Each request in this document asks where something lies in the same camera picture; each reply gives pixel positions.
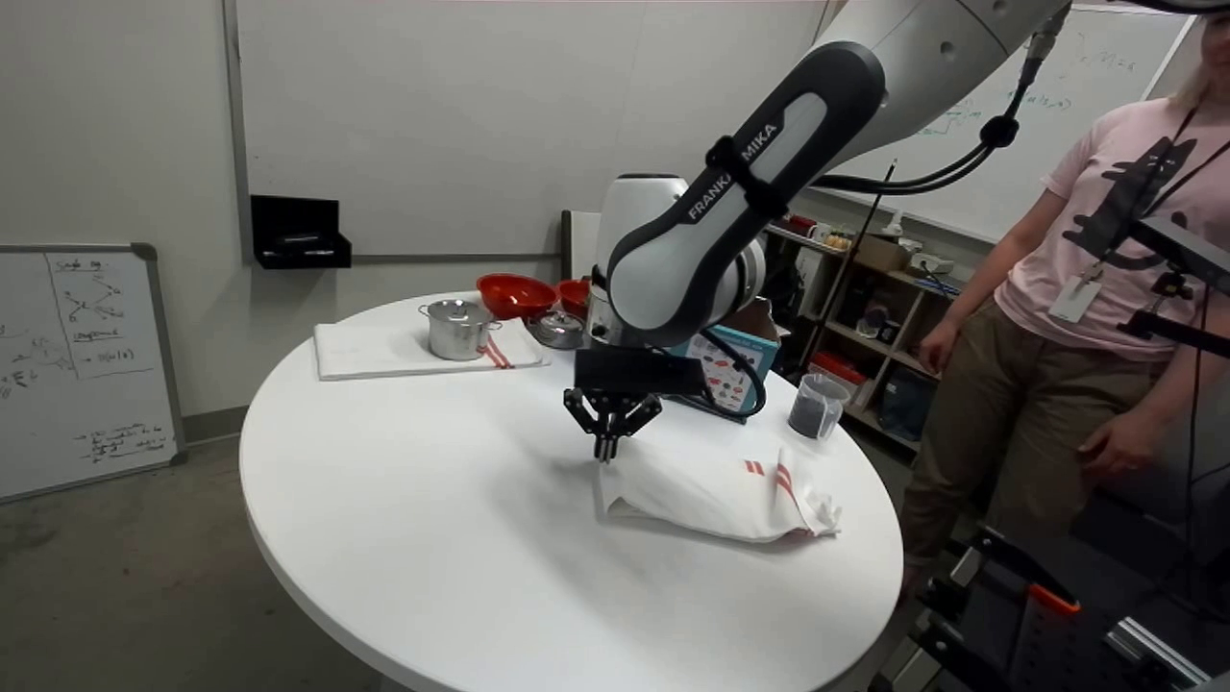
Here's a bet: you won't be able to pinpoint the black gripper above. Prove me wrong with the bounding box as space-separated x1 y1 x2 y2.
565 346 707 463

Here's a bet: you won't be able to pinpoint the white towel red stripes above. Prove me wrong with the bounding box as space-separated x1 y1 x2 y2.
597 426 840 547

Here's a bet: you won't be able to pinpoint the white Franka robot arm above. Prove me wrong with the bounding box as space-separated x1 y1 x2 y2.
565 0 1071 463

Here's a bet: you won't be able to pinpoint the metal strainer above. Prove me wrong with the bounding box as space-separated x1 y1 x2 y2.
525 312 585 350

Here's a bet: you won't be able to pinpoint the blue cardboard toy box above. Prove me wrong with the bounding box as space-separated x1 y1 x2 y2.
683 323 775 418

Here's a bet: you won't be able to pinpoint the red plastic bowl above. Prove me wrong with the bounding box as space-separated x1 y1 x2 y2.
476 274 558 318

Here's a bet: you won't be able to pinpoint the white round table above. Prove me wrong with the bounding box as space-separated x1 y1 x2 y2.
237 346 902 692

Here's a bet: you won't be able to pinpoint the small metal pot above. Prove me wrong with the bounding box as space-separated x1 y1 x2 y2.
428 299 493 362

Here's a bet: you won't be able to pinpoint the clear measuring cup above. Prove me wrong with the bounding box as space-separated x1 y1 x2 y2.
789 373 852 437

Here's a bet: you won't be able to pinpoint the wooden shelf unit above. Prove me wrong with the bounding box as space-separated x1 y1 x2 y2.
762 217 961 455

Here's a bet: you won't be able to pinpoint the person in pink shirt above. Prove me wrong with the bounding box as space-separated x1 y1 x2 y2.
902 35 1230 581

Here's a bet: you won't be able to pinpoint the small whiteboard on floor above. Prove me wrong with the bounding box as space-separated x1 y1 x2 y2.
0 241 179 499

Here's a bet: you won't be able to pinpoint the black case on wall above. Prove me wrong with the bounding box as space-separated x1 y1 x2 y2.
248 196 352 271

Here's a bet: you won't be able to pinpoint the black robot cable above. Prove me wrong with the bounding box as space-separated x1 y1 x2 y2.
812 22 1054 199

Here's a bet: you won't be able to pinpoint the large wall whiteboard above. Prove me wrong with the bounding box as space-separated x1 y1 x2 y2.
839 3 1196 241

